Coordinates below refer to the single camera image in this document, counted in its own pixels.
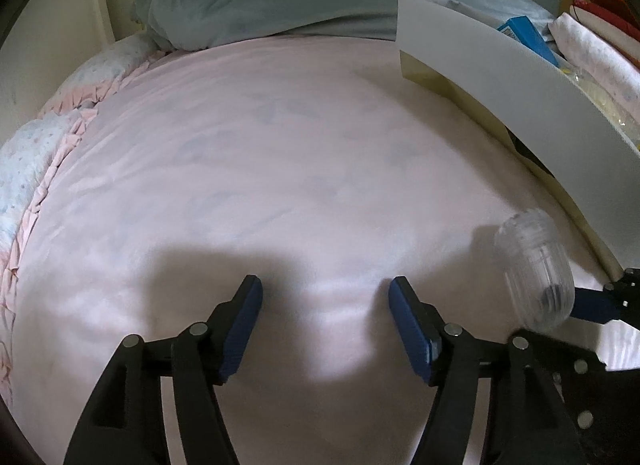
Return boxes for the clear ribbed plastic capsule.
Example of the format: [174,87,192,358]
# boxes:
[494,208,575,333]

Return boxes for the cream wooden headboard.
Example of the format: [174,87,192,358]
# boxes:
[1,0,114,140]

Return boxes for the red folded cloth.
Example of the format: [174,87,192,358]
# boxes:
[570,0,639,68]

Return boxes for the blue cartoon carton box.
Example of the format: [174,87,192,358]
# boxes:
[498,16,560,68]

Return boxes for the grey pillow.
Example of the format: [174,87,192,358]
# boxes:
[131,0,553,51]

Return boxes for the floral quilt with pink ruffle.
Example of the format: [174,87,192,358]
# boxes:
[1,32,163,402]

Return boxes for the pink bed sheet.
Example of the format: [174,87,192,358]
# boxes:
[11,37,606,464]

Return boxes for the white floral folded cloth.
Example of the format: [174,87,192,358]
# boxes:
[549,14,639,122]

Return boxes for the clear pack of cream pads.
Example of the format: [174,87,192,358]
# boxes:
[560,64,640,149]

